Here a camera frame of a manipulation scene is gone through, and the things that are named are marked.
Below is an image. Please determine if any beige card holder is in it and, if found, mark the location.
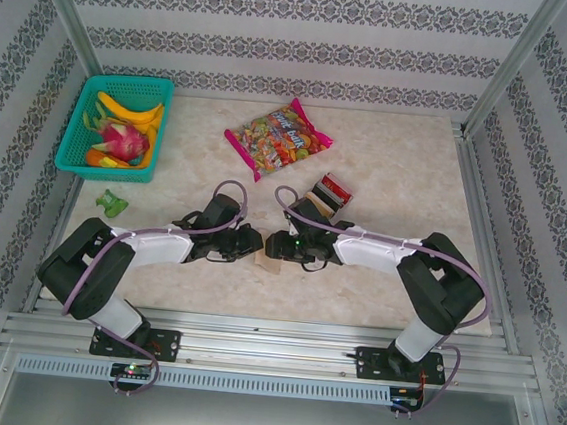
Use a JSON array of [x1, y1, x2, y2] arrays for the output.
[[251, 249, 286, 278]]

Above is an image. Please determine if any clear acrylic card box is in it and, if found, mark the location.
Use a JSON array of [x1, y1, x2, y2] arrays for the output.
[[301, 169, 357, 221]]

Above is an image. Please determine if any gold card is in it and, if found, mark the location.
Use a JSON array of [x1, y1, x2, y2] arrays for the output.
[[305, 190, 337, 217]]

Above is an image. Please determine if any black and white card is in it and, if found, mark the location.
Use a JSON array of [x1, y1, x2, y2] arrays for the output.
[[312, 180, 341, 213]]

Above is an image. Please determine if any red card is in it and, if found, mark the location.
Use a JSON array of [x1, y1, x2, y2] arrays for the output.
[[320, 173, 356, 205]]

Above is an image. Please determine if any colourful candy bag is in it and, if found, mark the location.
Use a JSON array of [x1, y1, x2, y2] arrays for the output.
[[219, 91, 339, 191]]

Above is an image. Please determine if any yellow toy banana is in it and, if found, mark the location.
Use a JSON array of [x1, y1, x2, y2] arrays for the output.
[[139, 102, 168, 171], [94, 89, 168, 128]]

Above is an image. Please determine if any green toy piece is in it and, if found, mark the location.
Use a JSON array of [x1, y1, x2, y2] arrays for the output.
[[93, 187, 130, 221]]

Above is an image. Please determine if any pink toy dragon fruit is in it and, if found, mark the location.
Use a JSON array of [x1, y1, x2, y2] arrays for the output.
[[89, 117, 154, 164]]

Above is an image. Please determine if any orange toy fruit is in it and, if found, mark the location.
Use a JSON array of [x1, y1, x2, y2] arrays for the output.
[[84, 147, 135, 172]]

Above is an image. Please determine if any teal plastic basket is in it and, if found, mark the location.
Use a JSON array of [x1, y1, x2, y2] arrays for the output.
[[53, 68, 177, 190]]

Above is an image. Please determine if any left circuit board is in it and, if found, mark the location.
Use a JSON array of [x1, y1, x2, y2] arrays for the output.
[[110, 361, 153, 381]]

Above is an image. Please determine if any circuit board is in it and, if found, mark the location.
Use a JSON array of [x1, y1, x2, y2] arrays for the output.
[[389, 387, 426, 413], [110, 361, 153, 381]]

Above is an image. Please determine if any right circuit board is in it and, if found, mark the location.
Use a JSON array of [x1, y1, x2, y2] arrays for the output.
[[389, 387, 426, 413]]

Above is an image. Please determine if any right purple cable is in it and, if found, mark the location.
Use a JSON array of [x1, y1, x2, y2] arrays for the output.
[[254, 185, 500, 425]]

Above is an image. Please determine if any purple cable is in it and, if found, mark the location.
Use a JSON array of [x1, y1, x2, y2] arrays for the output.
[[254, 185, 500, 425], [53, 164, 252, 408]]

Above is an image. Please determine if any aluminium rail frame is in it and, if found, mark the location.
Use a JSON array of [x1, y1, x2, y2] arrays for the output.
[[0, 290, 539, 398]]

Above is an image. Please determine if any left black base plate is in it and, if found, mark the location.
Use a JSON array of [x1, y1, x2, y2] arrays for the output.
[[88, 322, 184, 364]]

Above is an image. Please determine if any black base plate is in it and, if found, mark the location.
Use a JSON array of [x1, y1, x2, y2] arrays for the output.
[[353, 344, 450, 389], [88, 322, 184, 364]]

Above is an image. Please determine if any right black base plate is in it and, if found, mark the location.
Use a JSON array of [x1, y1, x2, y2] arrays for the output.
[[353, 344, 450, 389]]

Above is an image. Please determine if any slotted grey cable duct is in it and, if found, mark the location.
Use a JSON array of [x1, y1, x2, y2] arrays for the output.
[[13, 349, 394, 409]]

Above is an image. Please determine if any aluminium side rail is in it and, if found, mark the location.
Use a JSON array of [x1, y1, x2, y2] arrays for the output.
[[428, 118, 543, 356], [21, 168, 85, 317]]

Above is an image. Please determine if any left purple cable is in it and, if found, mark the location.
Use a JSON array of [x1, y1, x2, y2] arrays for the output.
[[53, 164, 252, 408]]

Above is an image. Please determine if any aluminium frame post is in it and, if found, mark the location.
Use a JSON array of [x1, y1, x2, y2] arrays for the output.
[[23, 0, 112, 79], [464, 0, 567, 144]]

